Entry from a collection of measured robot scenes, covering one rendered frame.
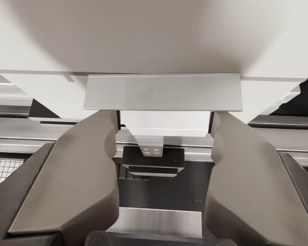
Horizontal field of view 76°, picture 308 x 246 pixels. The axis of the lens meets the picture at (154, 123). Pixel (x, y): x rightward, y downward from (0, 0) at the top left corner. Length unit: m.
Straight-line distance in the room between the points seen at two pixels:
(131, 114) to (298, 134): 0.43
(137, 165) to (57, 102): 0.24
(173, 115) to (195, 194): 0.56
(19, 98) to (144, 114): 0.17
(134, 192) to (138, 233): 0.51
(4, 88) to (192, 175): 0.59
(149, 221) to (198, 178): 0.52
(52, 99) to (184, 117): 0.11
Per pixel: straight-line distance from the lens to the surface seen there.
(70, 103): 0.17
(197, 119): 0.18
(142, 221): 0.20
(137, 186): 0.70
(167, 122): 0.19
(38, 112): 0.24
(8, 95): 0.29
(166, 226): 0.20
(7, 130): 0.57
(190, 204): 0.71
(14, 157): 0.73
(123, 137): 0.45
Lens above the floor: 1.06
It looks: 18 degrees down
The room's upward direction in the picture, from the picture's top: 177 degrees counter-clockwise
